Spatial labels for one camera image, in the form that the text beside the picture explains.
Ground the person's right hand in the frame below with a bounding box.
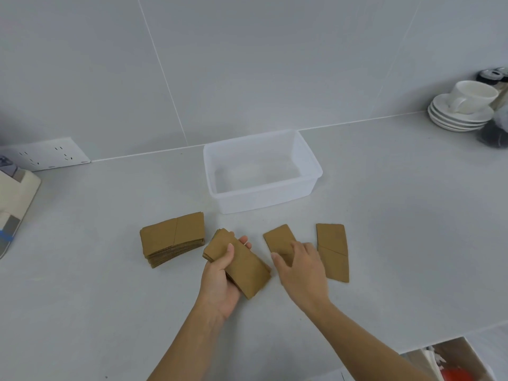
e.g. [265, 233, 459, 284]
[271, 241, 332, 315]

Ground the person's right forearm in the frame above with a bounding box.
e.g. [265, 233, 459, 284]
[309, 298, 435, 381]

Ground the open cardboard box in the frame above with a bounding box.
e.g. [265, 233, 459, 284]
[400, 336, 499, 381]

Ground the clear plastic container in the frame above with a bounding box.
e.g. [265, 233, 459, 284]
[203, 129, 323, 215]

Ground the tall stack of brown sleeves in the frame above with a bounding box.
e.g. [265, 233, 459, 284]
[139, 212, 206, 270]

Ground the person's left forearm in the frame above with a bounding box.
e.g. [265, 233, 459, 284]
[147, 303, 225, 381]

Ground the hand-sized bundle of brown sleeves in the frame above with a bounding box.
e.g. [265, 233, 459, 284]
[202, 228, 272, 301]

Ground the dark glass jar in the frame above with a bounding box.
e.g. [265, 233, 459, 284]
[477, 110, 508, 149]

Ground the orange plastic item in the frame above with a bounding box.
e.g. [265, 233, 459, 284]
[440, 366, 474, 381]

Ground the person's left hand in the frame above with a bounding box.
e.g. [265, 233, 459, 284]
[197, 235, 253, 320]

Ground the white paper item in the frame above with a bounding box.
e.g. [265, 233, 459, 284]
[421, 347, 447, 370]

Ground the glass jar with black lid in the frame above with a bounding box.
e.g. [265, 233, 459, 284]
[491, 67, 508, 112]
[477, 69, 503, 86]

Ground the white wall socket panel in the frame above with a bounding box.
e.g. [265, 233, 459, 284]
[0, 137, 91, 172]

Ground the white saucer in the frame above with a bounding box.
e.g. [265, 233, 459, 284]
[428, 108, 491, 130]
[428, 112, 487, 133]
[429, 104, 493, 126]
[432, 93, 495, 123]

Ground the brown cardboard cup sleeve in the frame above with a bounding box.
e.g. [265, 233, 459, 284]
[263, 224, 298, 266]
[316, 223, 350, 284]

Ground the white ceramic cup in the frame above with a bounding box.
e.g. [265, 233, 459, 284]
[448, 80, 499, 115]

